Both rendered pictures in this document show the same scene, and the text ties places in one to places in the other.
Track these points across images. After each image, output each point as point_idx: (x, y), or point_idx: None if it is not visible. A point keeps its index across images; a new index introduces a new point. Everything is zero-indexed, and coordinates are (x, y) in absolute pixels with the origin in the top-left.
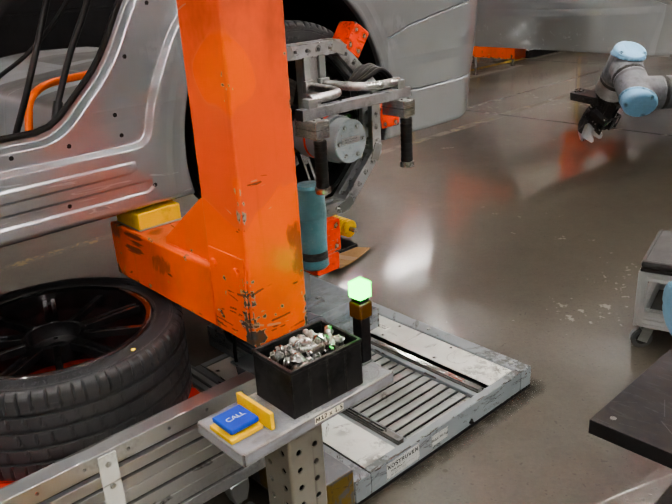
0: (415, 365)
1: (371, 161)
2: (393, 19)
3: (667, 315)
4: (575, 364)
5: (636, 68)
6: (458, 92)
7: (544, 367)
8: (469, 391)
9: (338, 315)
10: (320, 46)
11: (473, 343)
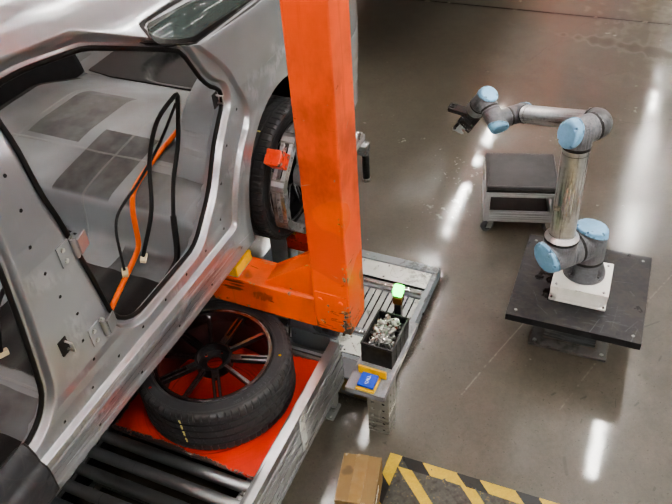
0: (374, 284)
1: None
2: None
3: (538, 258)
4: (457, 254)
5: (495, 106)
6: (355, 90)
7: (441, 261)
8: (415, 295)
9: None
10: None
11: (400, 258)
